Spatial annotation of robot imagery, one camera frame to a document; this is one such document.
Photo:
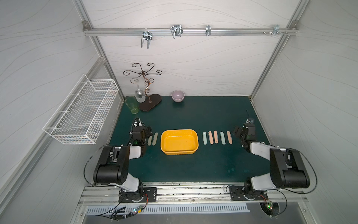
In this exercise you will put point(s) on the pink folding knife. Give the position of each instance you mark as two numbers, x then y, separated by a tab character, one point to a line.
211	140
216	139

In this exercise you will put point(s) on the metal hook clip right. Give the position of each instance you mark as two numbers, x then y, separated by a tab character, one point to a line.
276	31

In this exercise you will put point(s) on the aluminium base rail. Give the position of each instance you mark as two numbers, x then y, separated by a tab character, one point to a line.
167	193

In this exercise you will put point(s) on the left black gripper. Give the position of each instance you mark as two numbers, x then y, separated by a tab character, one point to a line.
138	128

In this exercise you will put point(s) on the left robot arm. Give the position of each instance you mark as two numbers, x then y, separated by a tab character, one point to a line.
113	164

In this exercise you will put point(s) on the small metal hook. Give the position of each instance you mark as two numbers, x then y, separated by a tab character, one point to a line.
208	30

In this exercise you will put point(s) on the white wire basket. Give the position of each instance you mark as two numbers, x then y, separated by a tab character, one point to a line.
81	116

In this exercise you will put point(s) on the black round floor port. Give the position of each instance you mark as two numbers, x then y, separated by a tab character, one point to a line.
270	209

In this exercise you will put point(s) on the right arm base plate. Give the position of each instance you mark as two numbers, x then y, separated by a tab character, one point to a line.
242	193

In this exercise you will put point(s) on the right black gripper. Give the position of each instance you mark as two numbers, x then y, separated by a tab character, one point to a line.
249	126

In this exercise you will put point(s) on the mint folding knife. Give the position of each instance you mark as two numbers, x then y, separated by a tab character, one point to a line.
204	136
223	140

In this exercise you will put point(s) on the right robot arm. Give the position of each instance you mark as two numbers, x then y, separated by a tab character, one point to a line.
286	166

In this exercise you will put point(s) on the olive folding knife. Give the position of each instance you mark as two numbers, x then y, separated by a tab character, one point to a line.
150	140
155	139

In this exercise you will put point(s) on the aluminium cross rail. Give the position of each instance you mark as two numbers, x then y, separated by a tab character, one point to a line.
186	31

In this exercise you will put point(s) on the bronze scroll cup stand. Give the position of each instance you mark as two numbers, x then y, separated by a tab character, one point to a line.
152	100

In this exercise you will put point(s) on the metal hook clip middle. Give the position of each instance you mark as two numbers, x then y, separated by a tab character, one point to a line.
176	31

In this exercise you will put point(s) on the metal hook clip left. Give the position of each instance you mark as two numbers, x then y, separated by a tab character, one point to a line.
147	37

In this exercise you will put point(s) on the green drinking glass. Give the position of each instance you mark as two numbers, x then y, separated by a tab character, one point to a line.
132	104

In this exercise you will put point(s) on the white vent grille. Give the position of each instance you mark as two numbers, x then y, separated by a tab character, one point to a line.
216	208

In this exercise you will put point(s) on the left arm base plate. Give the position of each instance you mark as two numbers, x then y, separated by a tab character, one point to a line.
151	194

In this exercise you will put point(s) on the clear wine glass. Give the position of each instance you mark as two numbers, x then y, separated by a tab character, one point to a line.
139	93

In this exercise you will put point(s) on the metal hook clip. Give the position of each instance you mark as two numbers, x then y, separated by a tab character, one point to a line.
276	31
147	37
176	31

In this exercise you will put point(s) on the yellow plastic storage box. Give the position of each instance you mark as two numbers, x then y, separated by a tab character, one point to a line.
179	142

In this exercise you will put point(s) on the lilac ceramic bowl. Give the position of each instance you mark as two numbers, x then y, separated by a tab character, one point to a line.
178	96

